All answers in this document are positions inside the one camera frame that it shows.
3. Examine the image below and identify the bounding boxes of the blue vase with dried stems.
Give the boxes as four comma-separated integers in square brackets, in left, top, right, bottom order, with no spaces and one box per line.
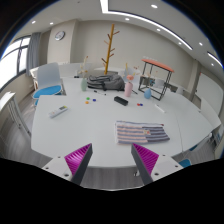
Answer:
[143,69,158,100]

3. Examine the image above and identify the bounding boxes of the recessed ceiling spotlights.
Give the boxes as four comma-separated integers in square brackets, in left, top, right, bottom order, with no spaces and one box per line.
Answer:
[30,3,215,67]

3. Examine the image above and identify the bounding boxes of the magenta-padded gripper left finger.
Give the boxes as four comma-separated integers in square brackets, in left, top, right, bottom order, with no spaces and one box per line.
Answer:
[41,143,94,186]

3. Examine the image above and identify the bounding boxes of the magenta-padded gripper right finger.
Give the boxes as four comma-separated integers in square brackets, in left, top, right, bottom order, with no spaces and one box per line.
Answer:
[130,143,184,186]

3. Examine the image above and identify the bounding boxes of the white side table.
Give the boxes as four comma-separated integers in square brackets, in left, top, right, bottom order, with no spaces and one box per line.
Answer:
[0,91,32,138]

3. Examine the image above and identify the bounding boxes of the white remote control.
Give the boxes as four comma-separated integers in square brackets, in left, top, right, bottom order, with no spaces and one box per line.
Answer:
[48,105,70,119]

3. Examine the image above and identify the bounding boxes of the window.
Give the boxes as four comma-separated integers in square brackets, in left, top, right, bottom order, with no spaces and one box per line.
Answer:
[0,35,31,92]

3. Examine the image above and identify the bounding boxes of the white marker pen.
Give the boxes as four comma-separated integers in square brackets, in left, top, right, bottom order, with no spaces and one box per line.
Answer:
[154,104,166,114]

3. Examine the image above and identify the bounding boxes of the pink vase with flower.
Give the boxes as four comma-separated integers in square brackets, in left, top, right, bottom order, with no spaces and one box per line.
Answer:
[123,73,135,98]

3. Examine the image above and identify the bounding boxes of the white wall board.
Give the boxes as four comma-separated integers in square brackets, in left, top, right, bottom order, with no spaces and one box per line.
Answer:
[194,72,224,116]

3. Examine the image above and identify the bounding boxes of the plain white chair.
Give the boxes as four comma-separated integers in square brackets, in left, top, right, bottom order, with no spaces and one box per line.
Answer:
[123,67,142,84]

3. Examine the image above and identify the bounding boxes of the black rectangular box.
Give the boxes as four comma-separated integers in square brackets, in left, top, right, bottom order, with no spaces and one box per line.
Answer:
[113,95,129,107]

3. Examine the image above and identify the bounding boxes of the grey curtain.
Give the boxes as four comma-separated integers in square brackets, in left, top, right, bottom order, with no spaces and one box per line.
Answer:
[25,32,42,77]

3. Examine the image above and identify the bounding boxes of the grey backpack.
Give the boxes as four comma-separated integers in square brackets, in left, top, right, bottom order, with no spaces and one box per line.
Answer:
[86,73,126,92]

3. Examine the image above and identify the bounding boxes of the green vase with dried stems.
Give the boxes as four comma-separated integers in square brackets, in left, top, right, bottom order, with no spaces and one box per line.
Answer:
[78,55,90,93]

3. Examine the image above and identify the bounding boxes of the yellow wooden coat rack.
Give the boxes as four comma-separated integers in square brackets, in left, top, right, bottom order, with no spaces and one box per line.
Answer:
[101,23,121,76]

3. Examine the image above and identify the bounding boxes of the black marker pen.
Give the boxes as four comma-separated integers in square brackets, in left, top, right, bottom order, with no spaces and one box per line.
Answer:
[93,89,108,97]

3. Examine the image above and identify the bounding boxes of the ceiling light strip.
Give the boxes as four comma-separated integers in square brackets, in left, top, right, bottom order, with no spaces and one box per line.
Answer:
[99,0,194,52]

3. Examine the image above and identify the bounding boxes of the round wall clock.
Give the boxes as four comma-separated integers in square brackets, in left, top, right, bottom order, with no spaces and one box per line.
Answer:
[54,30,66,42]

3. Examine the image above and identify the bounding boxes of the striped pink grey towel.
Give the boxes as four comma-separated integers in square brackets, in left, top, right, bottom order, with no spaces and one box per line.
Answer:
[114,120,171,146]

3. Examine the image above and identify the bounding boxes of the white chair with blue cushion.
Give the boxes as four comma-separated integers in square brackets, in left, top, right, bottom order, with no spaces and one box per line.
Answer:
[31,62,67,107]

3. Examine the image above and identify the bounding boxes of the orange-topped black frame table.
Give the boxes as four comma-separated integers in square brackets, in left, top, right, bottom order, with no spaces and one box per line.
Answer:
[137,58,176,102]

